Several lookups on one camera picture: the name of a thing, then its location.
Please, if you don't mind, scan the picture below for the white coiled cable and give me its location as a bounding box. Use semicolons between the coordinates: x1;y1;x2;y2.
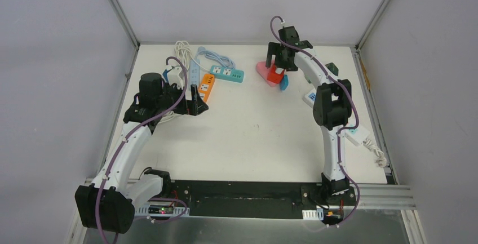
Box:
174;41;193;72

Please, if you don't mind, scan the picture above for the dark green dragon cube adapter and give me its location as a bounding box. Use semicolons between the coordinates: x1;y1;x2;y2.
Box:
325;62;339;76

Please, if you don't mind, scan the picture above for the white multicolour power strip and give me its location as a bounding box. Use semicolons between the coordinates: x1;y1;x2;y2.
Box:
303;90;374;150

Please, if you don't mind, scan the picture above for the red cube adapter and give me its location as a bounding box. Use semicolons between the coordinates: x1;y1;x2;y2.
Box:
266;65;285;85

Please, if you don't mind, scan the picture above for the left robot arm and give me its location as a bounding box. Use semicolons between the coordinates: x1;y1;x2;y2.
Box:
74;73;209;234

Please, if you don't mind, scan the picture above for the blue small adapter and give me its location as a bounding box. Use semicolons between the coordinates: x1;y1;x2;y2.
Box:
279;74;289;91

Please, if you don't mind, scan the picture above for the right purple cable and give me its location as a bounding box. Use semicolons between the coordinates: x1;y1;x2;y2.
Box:
269;15;361;233

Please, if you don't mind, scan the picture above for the light blue cable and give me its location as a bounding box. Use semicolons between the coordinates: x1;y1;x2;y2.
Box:
196;46;236;70

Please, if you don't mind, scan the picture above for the light blue power strip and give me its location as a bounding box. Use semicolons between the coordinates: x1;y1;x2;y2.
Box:
189;59;201;86

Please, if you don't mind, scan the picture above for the teal power strip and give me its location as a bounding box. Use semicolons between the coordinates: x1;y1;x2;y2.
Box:
209;65;245;83

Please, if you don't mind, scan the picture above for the blue cube adapter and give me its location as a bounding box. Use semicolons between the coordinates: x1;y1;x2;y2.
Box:
162;69;169;82

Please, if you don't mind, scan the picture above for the orange power strip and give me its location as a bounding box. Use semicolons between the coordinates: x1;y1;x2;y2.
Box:
198;73;215;103

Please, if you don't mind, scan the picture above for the pink triangular power strip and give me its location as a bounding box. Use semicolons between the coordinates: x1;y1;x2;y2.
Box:
255;61;278;87

